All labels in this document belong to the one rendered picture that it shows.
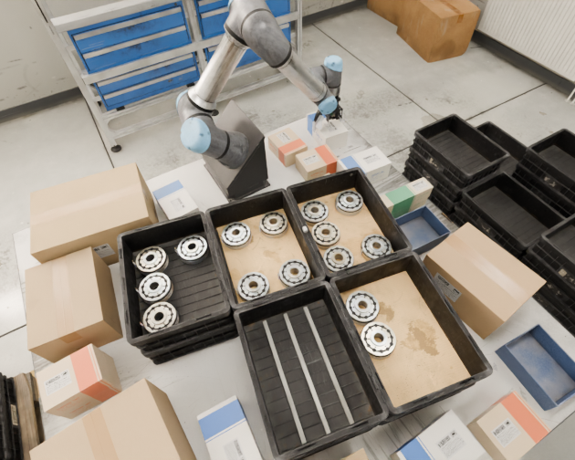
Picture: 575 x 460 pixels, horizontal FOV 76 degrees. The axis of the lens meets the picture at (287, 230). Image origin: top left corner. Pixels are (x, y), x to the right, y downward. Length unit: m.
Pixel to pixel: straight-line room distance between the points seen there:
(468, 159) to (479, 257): 0.98
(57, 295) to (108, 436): 0.51
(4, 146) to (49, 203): 2.15
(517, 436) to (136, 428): 1.01
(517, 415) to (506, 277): 0.40
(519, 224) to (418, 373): 1.24
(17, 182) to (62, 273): 1.95
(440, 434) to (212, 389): 0.67
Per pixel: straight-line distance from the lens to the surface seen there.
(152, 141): 3.16
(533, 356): 1.48
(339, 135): 1.78
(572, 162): 2.52
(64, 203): 1.59
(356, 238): 1.34
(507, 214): 2.23
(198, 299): 1.25
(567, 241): 2.11
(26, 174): 3.37
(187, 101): 1.48
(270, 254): 1.29
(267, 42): 1.24
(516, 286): 1.37
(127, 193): 1.51
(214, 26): 2.99
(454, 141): 2.34
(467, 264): 1.35
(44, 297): 1.44
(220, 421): 1.17
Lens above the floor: 1.93
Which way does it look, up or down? 55 degrees down
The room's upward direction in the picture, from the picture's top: 3 degrees counter-clockwise
